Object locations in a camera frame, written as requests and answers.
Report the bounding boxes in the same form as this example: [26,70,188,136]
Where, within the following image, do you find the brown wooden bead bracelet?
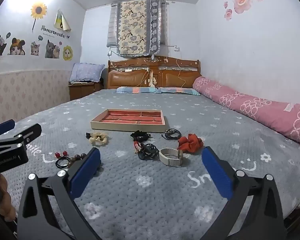
[66,152,88,169]

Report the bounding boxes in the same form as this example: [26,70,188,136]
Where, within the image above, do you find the cream scrunchie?
[86,132,108,146]

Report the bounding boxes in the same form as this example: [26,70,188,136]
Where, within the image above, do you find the red-orange scrunchie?
[177,134,204,154]

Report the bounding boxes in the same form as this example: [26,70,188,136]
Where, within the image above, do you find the red tassel black cord pendant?
[134,141,143,154]

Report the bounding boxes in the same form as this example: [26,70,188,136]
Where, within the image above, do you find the black scrunchie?
[130,130,152,143]

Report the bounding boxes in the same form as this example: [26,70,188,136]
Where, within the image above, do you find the brown pendant black cord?
[137,143,160,161]

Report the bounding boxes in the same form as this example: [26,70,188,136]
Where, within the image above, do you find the black cord bracelet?
[161,128,182,140]

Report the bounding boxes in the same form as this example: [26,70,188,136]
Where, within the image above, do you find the black hair tie red beads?
[55,151,70,169]

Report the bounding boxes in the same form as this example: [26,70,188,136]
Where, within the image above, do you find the person's left hand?
[0,174,15,222]

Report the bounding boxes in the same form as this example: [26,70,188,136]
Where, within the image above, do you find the wooden nightstand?
[68,82,104,100]

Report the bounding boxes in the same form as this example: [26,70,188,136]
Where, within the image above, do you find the purple dotted pillow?
[69,63,105,83]

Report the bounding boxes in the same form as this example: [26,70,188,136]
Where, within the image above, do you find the yellow flower cat sticker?
[63,46,73,61]

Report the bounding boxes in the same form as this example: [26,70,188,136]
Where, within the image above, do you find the pink rolled quilt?
[193,76,300,143]

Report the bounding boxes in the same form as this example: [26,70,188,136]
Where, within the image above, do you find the plaid pillow left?
[116,87,158,94]

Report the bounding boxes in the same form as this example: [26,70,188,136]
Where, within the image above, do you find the plaid pillow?
[116,87,158,94]
[157,87,200,96]

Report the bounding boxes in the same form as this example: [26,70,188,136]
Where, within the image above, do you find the grey patterned bed blanket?
[3,90,300,239]

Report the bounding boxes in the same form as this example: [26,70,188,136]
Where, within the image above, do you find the beige tray brick-pattern lining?
[90,108,168,133]

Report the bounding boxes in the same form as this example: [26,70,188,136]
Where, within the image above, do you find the grey window blind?
[107,4,117,48]

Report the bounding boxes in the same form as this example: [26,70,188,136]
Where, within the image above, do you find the wooden headboard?
[107,56,201,89]

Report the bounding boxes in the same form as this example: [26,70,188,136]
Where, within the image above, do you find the plaid pillow right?
[157,87,200,96]

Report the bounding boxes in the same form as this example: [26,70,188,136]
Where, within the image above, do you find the floral hanging curtain cloth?
[116,0,161,57]

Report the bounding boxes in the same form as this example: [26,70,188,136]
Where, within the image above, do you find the hat cat wall sticker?
[10,37,25,55]

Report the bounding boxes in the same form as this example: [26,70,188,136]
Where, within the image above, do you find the grey cats wall sticker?
[45,40,60,59]

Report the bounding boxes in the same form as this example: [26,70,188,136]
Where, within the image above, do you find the tabby kitten wall sticker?
[31,42,40,56]

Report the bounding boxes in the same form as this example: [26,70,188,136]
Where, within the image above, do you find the peeling paper wall poster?
[53,9,71,32]

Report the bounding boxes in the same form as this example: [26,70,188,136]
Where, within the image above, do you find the sunflower wall sticker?
[31,3,47,31]

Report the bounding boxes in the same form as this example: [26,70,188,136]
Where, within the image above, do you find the yellow charging cable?
[175,58,187,88]

